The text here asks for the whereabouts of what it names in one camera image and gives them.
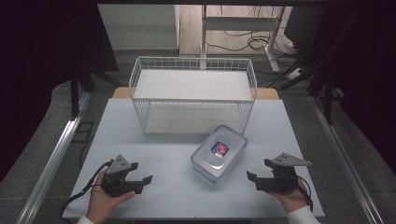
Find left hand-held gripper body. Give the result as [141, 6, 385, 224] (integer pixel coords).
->
[101, 154, 138, 198]

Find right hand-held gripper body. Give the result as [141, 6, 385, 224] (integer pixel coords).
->
[255, 151, 313, 194]

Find clear plastic lidded container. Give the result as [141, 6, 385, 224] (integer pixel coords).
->
[190, 124, 249, 185]

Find white wire basket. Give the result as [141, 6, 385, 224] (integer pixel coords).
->
[128, 56, 259, 135]

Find person's left hand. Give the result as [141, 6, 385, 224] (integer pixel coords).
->
[85, 169, 137, 224]

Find person's right hand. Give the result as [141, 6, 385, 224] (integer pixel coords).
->
[266, 177, 313, 215]

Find person's right white sleeve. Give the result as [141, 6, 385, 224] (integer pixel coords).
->
[285, 204, 322, 224]

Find black stand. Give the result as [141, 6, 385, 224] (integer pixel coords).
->
[306, 73, 335, 126]
[68, 69, 120, 121]

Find white power strip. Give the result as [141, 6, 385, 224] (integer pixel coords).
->
[286, 67, 304, 81]

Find dark curtain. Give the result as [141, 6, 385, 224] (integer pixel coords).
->
[0, 0, 120, 183]
[283, 5, 396, 175]

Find white cabinet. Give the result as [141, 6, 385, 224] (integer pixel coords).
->
[97, 3, 181, 52]

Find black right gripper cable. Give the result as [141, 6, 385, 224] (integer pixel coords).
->
[295, 175, 315, 213]

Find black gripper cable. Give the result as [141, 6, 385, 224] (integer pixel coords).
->
[295, 175, 315, 213]
[59, 159, 114, 224]

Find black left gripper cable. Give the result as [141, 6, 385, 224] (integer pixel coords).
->
[59, 159, 114, 224]

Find metal rail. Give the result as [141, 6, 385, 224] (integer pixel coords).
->
[14, 91, 92, 224]
[308, 94, 387, 224]

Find black floor cables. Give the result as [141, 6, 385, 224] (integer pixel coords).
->
[205, 5, 300, 68]

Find white desk frame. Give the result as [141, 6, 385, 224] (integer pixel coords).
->
[200, 4, 287, 73]

